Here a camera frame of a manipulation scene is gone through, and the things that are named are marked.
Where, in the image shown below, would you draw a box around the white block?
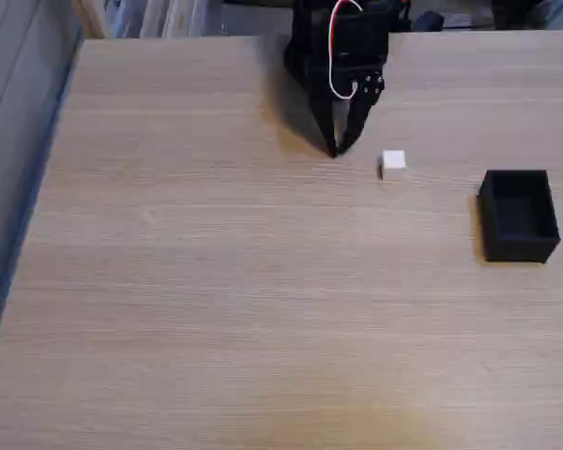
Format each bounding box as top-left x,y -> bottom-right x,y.
377,149 -> 408,181

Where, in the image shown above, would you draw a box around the white and red cable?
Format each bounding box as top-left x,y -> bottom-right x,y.
327,0 -> 364,101

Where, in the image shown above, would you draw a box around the black open box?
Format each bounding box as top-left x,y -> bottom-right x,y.
476,169 -> 562,264

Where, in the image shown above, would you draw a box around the light wooden frame post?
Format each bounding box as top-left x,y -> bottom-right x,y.
70,0 -> 110,40

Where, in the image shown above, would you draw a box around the dark blue rounded object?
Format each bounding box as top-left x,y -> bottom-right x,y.
409,10 -> 447,33

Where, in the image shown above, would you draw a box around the pale hanging sheets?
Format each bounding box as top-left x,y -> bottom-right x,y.
106,0 -> 226,39

